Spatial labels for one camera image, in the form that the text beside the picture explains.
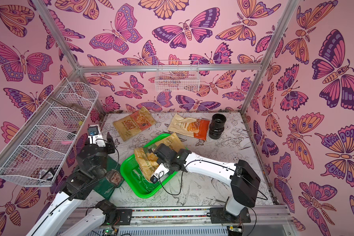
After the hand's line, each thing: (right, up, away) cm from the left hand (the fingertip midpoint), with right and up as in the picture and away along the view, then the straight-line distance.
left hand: (105, 132), depth 66 cm
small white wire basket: (+34, +35, +28) cm, 57 cm away
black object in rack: (-21, -17, -3) cm, 27 cm away
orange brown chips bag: (-3, +4, +45) cm, 45 cm away
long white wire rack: (-29, -11, -2) cm, 31 cm away
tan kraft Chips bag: (+16, -16, +13) cm, 26 cm away
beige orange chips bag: (+48, +1, +43) cm, 64 cm away
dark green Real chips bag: (-7, -31, +16) cm, 36 cm away
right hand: (+24, -15, +13) cm, 31 cm away
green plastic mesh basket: (+5, -25, +21) cm, 33 cm away
